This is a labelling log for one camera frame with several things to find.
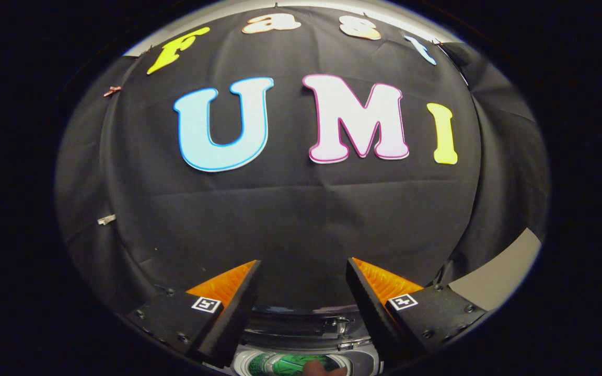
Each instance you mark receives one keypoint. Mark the black backdrop cloth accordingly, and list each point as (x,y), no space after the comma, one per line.
(290,219)

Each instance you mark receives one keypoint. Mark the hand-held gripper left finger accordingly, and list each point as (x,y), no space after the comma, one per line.
(235,313)

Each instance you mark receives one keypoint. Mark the green shirt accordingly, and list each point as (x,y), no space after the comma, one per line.
(280,364)

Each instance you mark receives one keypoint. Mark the copper clip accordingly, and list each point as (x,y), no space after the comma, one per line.
(112,91)

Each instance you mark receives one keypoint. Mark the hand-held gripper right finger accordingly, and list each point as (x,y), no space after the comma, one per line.
(371,313)

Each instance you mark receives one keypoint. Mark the silver clip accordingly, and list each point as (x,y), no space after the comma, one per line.
(106,220)

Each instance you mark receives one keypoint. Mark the dark washing machine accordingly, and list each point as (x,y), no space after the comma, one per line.
(301,334)

